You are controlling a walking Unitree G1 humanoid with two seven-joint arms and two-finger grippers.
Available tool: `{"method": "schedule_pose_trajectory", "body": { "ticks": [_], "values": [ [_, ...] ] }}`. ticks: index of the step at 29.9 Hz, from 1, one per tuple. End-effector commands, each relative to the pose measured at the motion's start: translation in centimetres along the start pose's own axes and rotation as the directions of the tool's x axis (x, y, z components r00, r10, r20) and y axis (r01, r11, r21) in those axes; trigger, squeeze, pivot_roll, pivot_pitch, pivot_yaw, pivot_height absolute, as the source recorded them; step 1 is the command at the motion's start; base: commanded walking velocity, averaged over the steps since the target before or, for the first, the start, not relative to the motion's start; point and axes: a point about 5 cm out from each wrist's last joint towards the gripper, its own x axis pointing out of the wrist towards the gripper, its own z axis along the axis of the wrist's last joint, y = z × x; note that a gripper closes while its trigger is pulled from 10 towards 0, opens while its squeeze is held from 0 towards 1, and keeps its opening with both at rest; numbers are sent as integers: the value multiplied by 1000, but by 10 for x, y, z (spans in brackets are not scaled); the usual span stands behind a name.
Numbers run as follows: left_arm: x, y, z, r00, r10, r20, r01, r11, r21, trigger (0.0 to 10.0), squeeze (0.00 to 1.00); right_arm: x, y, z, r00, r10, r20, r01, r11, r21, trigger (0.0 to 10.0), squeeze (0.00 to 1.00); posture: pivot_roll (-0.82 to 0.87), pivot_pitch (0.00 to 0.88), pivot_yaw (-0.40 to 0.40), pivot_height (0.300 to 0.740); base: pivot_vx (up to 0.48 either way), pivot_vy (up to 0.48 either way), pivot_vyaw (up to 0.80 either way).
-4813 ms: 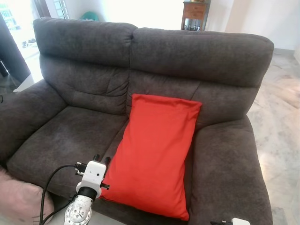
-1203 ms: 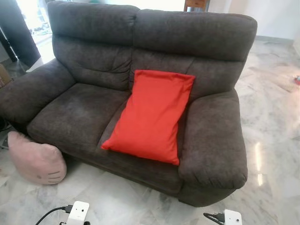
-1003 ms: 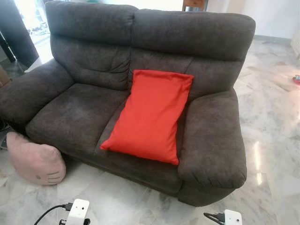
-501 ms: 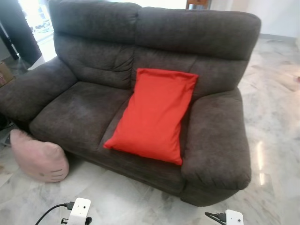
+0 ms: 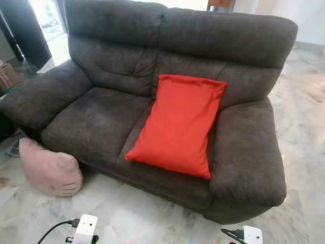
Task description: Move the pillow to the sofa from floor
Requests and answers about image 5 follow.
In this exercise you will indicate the pink cat-face pillow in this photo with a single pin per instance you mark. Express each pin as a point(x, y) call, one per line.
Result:
point(48, 170)

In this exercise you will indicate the grey two-seat fabric sofa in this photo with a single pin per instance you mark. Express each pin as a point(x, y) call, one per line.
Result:
point(101, 122)

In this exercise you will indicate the dark door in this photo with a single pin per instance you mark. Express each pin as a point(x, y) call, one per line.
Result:
point(25, 35)

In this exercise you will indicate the brown cardboard box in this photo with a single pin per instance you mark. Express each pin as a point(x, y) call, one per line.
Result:
point(9, 77)

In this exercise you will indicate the red pillow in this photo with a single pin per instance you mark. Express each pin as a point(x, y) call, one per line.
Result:
point(177, 127)

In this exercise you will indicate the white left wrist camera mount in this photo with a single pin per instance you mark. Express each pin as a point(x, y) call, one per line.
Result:
point(86, 226)

